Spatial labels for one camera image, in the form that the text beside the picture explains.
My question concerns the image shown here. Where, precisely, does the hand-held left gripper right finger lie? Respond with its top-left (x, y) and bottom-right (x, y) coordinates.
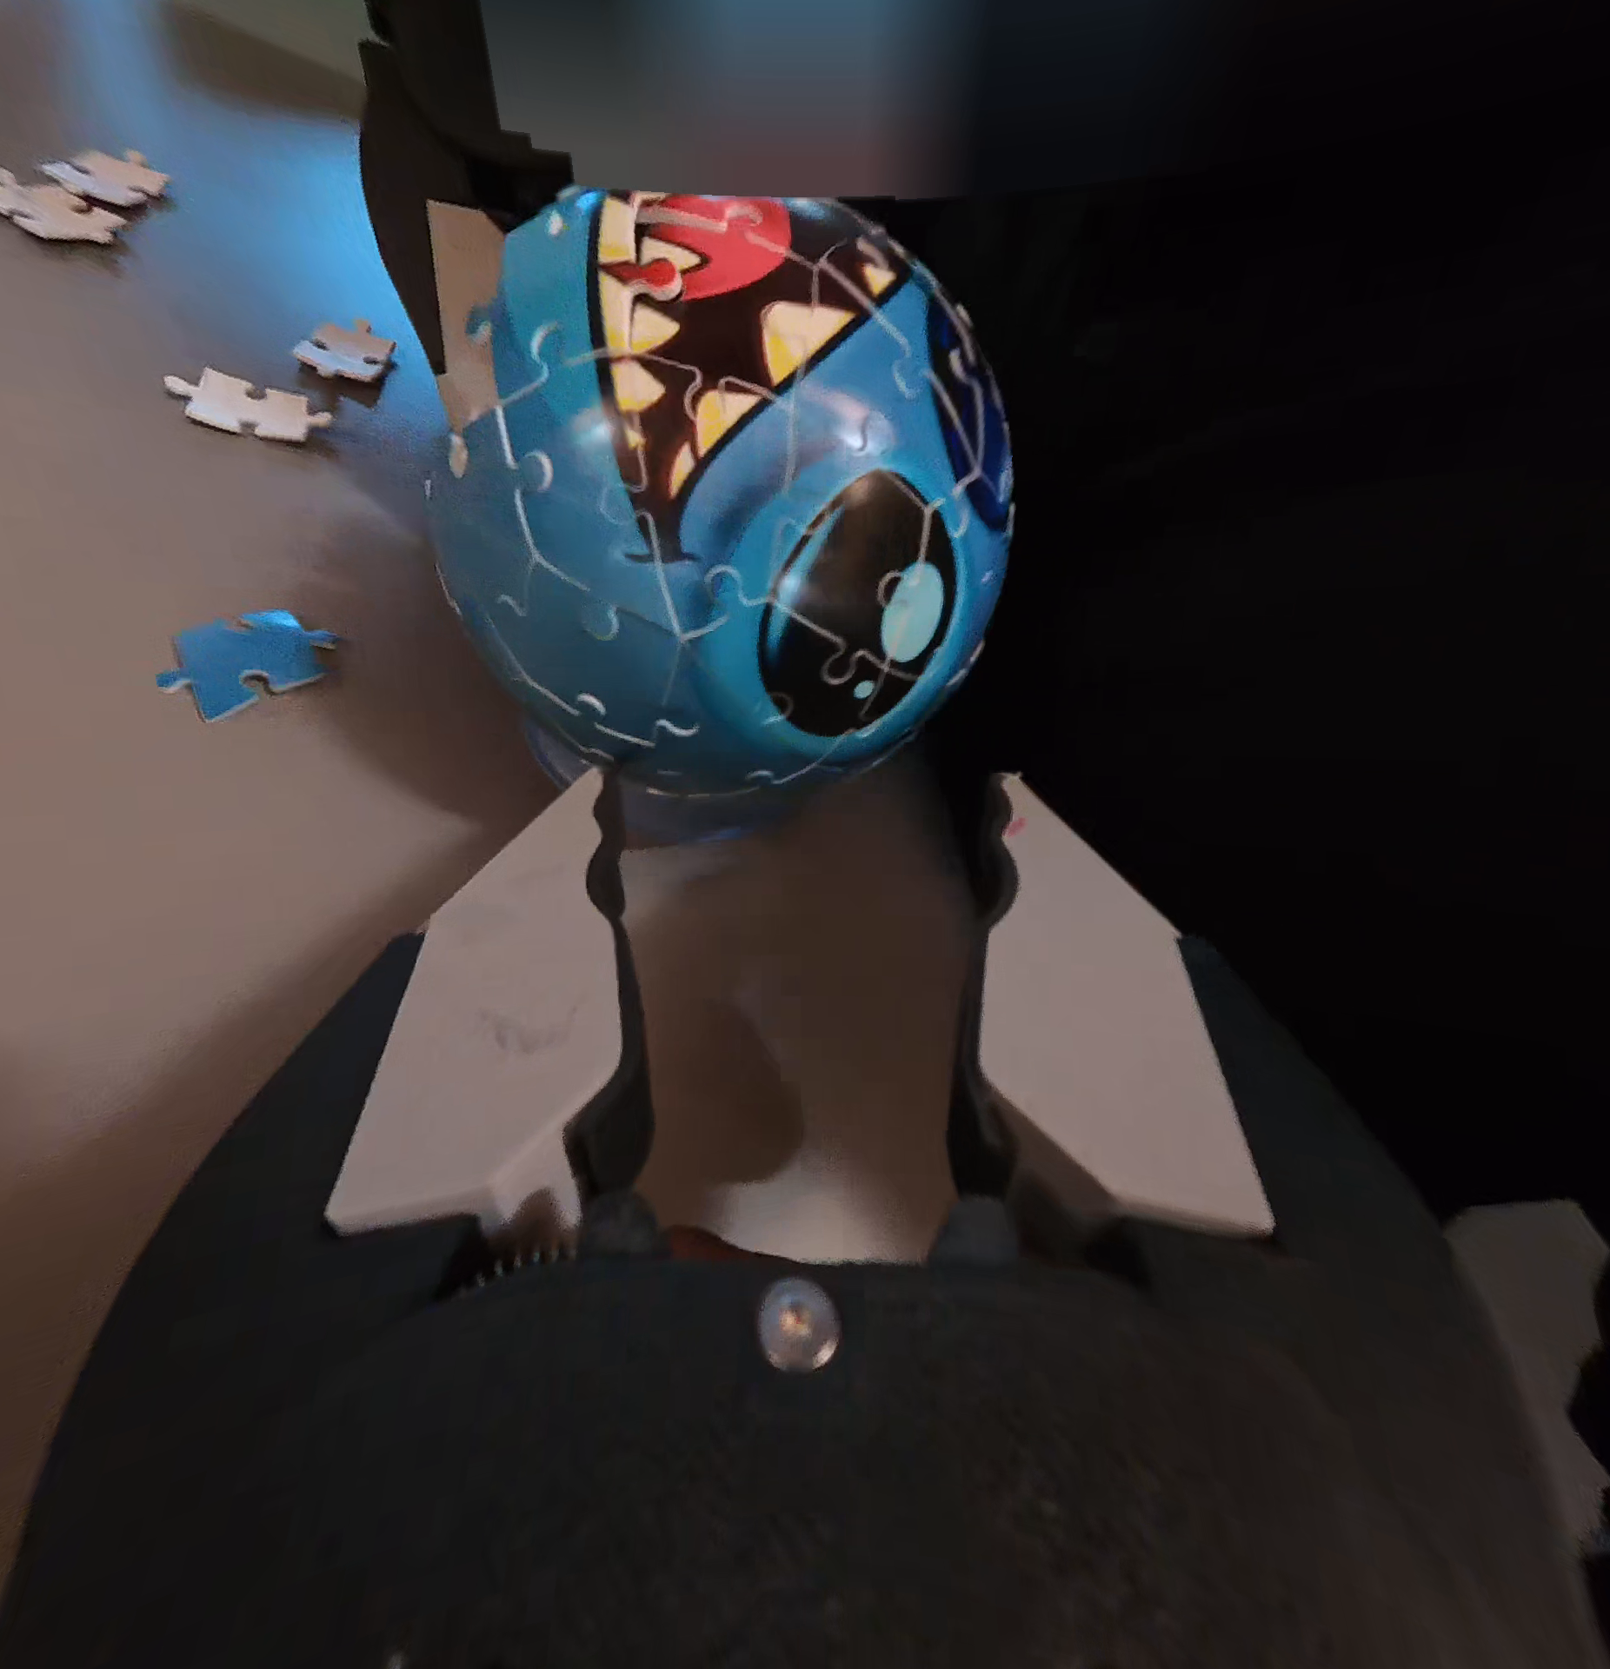
top-left (944, 770), bottom-right (1282, 1238)

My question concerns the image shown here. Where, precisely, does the white loose puzzle piece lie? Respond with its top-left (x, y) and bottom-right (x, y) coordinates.
top-left (38, 150), bottom-right (176, 209)
top-left (294, 319), bottom-right (399, 385)
top-left (0, 167), bottom-right (134, 248)
top-left (163, 364), bottom-right (341, 449)

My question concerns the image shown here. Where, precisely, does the person's black top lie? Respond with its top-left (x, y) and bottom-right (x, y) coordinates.
top-left (1015, 196), bottom-right (1610, 1214)

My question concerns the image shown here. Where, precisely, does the blue monster puzzle ball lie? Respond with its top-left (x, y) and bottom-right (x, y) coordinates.
top-left (422, 185), bottom-right (1018, 851)

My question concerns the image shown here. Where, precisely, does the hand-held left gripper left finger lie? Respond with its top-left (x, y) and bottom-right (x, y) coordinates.
top-left (325, 770), bottom-right (656, 1238)

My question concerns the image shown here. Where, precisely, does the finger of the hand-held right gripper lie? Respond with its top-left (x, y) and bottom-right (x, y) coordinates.
top-left (422, 200), bottom-right (507, 426)

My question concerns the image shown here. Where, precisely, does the blue puzzle piece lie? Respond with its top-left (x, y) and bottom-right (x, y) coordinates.
top-left (154, 610), bottom-right (346, 727)

